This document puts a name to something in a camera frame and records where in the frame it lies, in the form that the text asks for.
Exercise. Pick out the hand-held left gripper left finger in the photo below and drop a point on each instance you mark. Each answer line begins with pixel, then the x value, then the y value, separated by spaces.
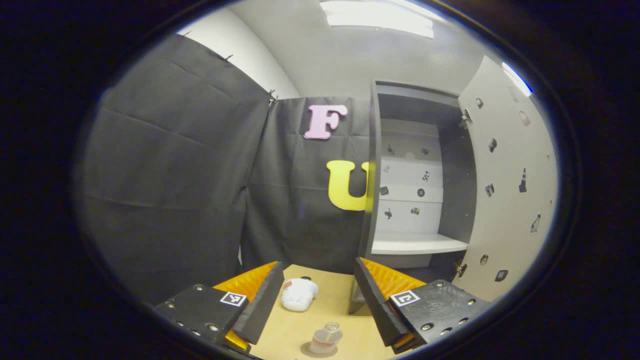
pixel 260 310

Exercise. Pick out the grey cabinet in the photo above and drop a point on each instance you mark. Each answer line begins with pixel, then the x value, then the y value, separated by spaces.
pixel 415 243

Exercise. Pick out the large ceiling light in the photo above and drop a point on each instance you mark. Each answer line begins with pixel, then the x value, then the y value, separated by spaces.
pixel 377 17

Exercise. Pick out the clear bottle with pink label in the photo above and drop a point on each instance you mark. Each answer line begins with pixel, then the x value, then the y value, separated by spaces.
pixel 325 342

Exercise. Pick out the black backdrop cloth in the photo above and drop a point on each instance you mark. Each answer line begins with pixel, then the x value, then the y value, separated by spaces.
pixel 165 175

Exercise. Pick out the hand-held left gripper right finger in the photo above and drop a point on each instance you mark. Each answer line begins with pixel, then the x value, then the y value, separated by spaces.
pixel 380 312

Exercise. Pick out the brown round coaster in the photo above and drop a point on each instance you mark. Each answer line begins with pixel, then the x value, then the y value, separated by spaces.
pixel 306 351

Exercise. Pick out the metal door hinge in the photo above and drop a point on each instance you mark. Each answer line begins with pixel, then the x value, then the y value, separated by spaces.
pixel 465 120
pixel 460 270

